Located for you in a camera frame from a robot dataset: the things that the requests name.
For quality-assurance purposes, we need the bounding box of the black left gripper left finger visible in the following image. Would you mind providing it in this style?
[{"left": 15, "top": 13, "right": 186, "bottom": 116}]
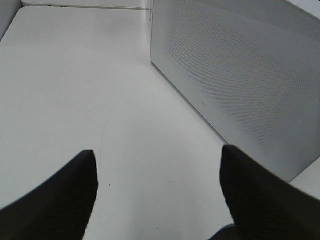
[{"left": 0, "top": 150, "right": 99, "bottom": 240}]

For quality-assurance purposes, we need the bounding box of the white microwave oven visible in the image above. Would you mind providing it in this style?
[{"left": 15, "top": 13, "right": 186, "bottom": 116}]
[{"left": 146, "top": 0, "right": 154, "bottom": 56}]

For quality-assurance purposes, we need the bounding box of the white microwave door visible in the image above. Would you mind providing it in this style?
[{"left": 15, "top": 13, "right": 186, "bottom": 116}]
[{"left": 150, "top": 0, "right": 320, "bottom": 182}]

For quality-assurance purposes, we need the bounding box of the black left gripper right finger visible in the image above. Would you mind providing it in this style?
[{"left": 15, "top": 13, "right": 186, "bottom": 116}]
[{"left": 213, "top": 145, "right": 320, "bottom": 240}]

